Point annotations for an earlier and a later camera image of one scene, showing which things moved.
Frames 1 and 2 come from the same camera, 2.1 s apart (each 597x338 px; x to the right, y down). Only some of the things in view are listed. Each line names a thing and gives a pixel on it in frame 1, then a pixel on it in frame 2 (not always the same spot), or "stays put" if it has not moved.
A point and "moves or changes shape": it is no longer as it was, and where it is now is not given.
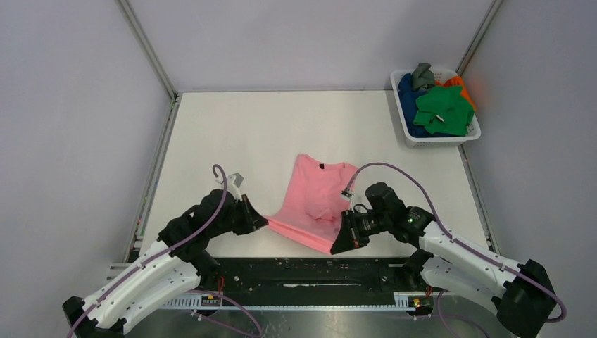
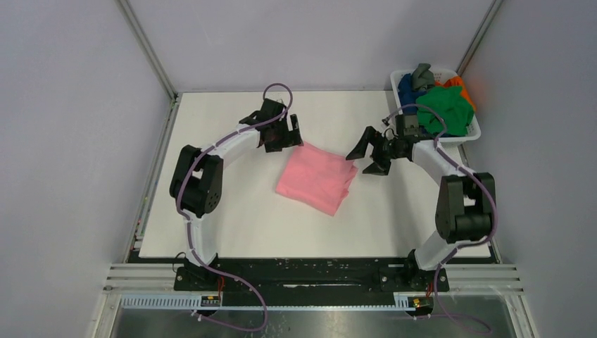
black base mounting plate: [305, 276] stays put
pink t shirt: [313, 209] moves or changes shape
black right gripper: [350, 227] -> [381, 149]
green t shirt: [443, 110] stays put
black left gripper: [247, 214] -> [278, 135]
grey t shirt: [422, 77] stays put
